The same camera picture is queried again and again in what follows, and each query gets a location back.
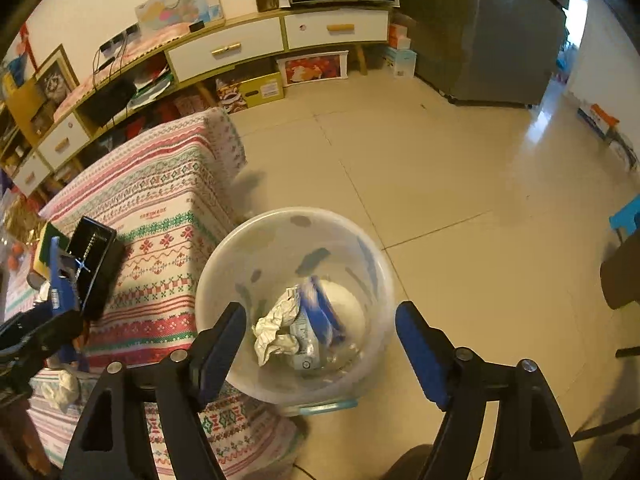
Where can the crumpled white paper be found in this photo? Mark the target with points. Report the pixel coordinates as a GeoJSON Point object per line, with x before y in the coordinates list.
{"type": "Point", "coordinates": [275, 325]}

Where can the white wooden TV cabinet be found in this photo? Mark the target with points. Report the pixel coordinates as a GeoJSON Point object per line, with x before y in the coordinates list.
{"type": "Point", "coordinates": [250, 42]}

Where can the framed cat picture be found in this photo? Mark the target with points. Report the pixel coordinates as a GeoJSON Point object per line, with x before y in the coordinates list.
{"type": "Point", "coordinates": [55, 80]}

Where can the striped patterned tablecloth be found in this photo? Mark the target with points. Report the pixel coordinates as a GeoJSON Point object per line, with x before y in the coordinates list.
{"type": "Point", "coordinates": [165, 220]}

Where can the orange white box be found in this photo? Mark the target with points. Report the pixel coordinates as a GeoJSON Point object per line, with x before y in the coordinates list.
{"type": "Point", "coordinates": [399, 36]}

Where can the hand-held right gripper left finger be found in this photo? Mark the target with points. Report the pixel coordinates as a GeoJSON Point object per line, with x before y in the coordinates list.
{"type": "Point", "coordinates": [215, 360]}

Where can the pink runner cloth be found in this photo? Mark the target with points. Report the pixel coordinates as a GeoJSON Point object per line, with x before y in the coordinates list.
{"type": "Point", "coordinates": [145, 42]}

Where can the blue stool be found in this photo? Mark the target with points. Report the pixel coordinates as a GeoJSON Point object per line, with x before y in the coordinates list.
{"type": "Point", "coordinates": [627, 217]}

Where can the yellow green sponge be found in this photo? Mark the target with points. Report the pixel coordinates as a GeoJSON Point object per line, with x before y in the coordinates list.
{"type": "Point", "coordinates": [42, 255]}

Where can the yellow cardboard box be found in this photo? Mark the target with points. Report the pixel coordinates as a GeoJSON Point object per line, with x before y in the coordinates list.
{"type": "Point", "coordinates": [252, 91]}

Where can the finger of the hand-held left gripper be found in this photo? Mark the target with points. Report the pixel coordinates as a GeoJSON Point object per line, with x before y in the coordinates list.
{"type": "Point", "coordinates": [59, 290]}

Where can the blue white packet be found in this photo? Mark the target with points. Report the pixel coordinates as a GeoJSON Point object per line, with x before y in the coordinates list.
{"type": "Point", "coordinates": [320, 310]}

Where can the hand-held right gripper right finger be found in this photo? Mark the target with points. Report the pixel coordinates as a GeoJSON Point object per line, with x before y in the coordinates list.
{"type": "Point", "coordinates": [420, 355]}

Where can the red framed picture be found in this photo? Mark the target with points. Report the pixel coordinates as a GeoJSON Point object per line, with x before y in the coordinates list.
{"type": "Point", "coordinates": [312, 67]}

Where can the grey refrigerator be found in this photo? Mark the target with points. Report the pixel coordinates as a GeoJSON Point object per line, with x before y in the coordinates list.
{"type": "Point", "coordinates": [490, 35]}

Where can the black device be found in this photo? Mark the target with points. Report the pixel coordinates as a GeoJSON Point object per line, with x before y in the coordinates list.
{"type": "Point", "coordinates": [107, 102]}

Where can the power strip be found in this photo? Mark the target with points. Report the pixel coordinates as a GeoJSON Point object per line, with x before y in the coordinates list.
{"type": "Point", "coordinates": [117, 39]}

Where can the blue white box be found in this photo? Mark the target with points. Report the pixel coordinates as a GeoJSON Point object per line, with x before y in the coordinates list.
{"type": "Point", "coordinates": [400, 62]}

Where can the black box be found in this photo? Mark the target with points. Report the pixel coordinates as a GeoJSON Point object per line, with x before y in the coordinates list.
{"type": "Point", "coordinates": [97, 270]}

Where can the white plastic trash bin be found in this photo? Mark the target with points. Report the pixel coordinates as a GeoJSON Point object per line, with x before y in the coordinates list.
{"type": "Point", "coordinates": [280, 240]}

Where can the yellow wooden shelf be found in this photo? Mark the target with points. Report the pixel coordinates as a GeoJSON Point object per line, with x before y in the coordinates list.
{"type": "Point", "coordinates": [25, 102]}

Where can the map poster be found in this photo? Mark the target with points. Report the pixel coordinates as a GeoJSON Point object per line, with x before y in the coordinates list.
{"type": "Point", "coordinates": [180, 2]}

